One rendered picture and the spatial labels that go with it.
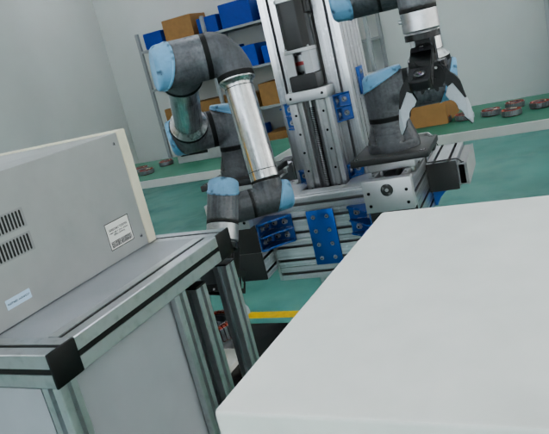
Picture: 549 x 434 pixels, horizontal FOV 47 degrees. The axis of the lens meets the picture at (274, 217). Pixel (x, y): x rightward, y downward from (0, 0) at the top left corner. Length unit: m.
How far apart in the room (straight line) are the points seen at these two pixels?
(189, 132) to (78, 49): 7.47
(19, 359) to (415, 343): 0.55
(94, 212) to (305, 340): 0.69
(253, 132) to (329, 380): 1.27
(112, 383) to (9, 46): 7.76
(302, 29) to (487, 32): 5.78
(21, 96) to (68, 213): 7.45
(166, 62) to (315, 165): 0.66
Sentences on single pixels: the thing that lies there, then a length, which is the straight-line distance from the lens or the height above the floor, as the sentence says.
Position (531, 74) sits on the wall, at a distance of 7.68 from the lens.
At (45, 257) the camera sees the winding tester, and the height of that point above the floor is 1.18.
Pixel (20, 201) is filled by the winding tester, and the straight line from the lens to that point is 0.96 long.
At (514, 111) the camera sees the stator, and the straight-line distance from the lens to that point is 3.76.
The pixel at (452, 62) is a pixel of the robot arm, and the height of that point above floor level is 1.24.
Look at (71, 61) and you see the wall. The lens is 9.20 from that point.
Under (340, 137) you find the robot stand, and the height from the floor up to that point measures 1.08.
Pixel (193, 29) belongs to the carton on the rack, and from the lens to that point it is 8.31.
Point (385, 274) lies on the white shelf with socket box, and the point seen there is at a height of 1.20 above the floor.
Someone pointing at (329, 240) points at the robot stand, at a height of 0.80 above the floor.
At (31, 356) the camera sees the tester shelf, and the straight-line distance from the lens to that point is 0.81.
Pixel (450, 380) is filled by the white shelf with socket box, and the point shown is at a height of 1.21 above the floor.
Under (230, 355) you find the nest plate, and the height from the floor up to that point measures 0.78.
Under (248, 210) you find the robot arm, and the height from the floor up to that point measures 1.03.
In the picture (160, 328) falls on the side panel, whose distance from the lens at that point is 0.97.
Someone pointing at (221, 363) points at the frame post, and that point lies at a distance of 1.11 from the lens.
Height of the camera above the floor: 1.38
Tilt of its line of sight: 14 degrees down
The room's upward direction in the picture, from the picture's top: 14 degrees counter-clockwise
